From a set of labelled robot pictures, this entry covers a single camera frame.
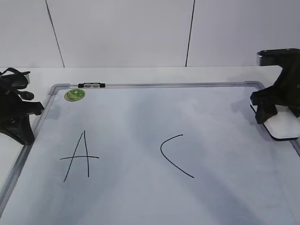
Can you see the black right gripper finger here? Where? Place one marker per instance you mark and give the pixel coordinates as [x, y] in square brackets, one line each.
[264, 112]
[295, 111]

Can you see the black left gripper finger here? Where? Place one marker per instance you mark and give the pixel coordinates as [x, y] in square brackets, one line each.
[18, 129]
[35, 108]

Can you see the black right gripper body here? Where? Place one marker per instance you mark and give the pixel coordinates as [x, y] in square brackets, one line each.
[284, 92]

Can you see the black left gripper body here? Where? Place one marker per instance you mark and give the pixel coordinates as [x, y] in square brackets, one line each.
[12, 99]

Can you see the white whiteboard eraser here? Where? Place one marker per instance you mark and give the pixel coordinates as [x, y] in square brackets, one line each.
[282, 127]

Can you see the round green magnet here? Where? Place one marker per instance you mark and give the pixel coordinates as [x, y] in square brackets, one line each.
[74, 95]

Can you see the black wrist camera on left gripper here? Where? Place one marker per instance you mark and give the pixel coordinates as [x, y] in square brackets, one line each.
[21, 80]

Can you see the black wrist camera on gripper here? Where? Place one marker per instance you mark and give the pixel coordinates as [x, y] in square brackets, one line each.
[277, 57]
[21, 80]

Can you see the black wrist camera on right gripper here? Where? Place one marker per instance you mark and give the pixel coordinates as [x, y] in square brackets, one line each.
[277, 57]

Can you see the black hanging clip on frame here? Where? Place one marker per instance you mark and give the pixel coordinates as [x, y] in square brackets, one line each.
[91, 85]

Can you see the white whiteboard with grey frame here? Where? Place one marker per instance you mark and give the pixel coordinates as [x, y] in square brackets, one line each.
[186, 154]

